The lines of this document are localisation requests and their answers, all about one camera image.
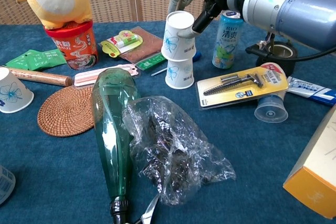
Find red instant noodle cup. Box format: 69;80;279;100
45;20;99;70

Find white blue toothpaste tube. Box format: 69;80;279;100
286;76;336;107

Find pink white blister package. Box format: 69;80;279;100
74;63;140;88

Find lip balm on yellow card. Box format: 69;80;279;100
100;29;144;59

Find copper brown tube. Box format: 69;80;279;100
7;67;74;87

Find orange white carton box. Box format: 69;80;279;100
282;104;336;219

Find green glass bottle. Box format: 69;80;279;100
91;68;141;224

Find razor in yellow package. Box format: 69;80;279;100
196;66;289;109

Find blue table cloth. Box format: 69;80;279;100
0;20;336;224

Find green sachet packet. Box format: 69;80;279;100
26;49;68;72
5;49;35;70

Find light blue Rio drink can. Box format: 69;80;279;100
212;10;244;69

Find clear plastic bag dark contents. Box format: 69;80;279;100
122;96;236;207

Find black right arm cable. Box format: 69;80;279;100
296;47;336;62

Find round woven rattan coaster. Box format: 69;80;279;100
37;84;103;137

